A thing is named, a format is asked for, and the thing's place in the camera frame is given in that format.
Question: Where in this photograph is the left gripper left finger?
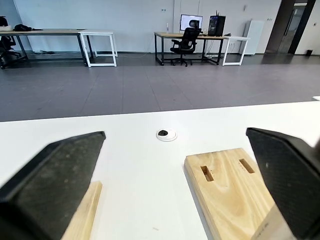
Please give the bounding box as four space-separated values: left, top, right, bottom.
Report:
0 131 107 240

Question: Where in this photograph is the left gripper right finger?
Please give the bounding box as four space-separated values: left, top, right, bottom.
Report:
245 127 320 240

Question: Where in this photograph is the white cabinet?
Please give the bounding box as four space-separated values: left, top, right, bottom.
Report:
243 19 265 57

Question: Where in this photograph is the wooden seat board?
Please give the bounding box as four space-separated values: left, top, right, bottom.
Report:
184 147 293 240

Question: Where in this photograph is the black computer tower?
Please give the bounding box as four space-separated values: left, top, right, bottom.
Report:
208 10 227 37

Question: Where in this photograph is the black bag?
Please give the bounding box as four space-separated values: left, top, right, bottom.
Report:
13 23 44 32

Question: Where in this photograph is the wooden bar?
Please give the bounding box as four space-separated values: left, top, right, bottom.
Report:
60 180 104 240

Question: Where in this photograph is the computer monitor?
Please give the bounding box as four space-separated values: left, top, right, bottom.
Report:
179 13 204 35

